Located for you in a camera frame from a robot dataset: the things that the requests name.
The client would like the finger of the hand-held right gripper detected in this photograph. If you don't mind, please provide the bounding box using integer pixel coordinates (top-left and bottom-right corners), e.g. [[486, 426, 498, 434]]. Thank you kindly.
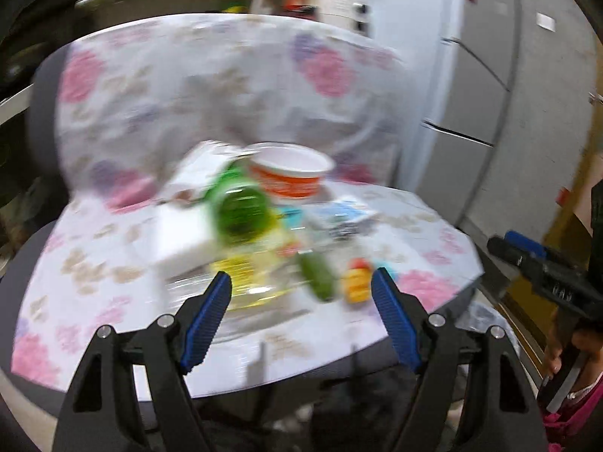
[[487, 237, 533, 269], [505, 231, 549, 259]]

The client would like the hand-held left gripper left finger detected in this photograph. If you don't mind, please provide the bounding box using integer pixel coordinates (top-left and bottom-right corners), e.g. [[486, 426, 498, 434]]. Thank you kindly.
[[51, 270, 233, 452]]

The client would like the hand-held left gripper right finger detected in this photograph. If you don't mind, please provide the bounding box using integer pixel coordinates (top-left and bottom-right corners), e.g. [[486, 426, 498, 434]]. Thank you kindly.
[[370, 267, 549, 452]]

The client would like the clear yellow plastic wrapper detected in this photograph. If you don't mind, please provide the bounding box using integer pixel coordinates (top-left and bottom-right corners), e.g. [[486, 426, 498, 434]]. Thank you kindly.
[[170, 231, 340, 314]]

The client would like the white foam block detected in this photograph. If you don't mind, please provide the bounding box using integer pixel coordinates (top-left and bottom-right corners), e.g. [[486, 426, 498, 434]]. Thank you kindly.
[[152, 198, 222, 274]]

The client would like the person's right hand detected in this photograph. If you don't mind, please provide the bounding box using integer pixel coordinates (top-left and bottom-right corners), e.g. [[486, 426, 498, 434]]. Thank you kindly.
[[542, 328, 603, 387]]

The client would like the small yellow red toy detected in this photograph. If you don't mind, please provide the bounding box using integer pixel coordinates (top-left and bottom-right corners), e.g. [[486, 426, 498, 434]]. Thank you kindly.
[[341, 259, 373, 304]]

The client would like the green oval toy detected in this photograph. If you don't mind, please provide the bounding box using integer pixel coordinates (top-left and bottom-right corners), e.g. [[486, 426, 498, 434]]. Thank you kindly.
[[299, 252, 337, 303]]

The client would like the small blue white carton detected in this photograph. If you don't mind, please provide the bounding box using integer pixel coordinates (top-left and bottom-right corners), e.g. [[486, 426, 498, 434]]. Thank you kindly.
[[306, 198, 378, 241]]

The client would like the green plastic bottle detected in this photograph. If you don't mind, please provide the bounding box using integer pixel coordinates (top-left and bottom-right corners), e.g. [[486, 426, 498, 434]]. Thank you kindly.
[[205, 160, 279, 248]]

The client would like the small teal packet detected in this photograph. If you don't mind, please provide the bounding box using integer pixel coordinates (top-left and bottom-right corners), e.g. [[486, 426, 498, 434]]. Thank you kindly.
[[278, 207, 305, 231]]

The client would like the white paper carton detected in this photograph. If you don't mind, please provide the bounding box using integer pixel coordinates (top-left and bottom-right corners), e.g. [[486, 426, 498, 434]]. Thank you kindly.
[[160, 140, 257, 203]]

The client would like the grey refrigerator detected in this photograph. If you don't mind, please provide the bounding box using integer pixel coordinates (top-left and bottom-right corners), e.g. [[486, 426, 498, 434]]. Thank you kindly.
[[353, 0, 603, 246]]

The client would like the orange white noodle cup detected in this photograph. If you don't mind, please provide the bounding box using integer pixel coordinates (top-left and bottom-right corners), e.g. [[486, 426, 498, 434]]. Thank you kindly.
[[245, 142, 336, 201]]

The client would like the floral cloth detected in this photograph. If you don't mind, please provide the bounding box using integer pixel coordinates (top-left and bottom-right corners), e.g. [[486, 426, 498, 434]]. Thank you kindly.
[[9, 14, 486, 394]]

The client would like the white rice cooker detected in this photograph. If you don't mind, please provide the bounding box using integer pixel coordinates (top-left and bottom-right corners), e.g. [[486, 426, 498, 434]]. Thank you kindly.
[[311, 0, 370, 34]]

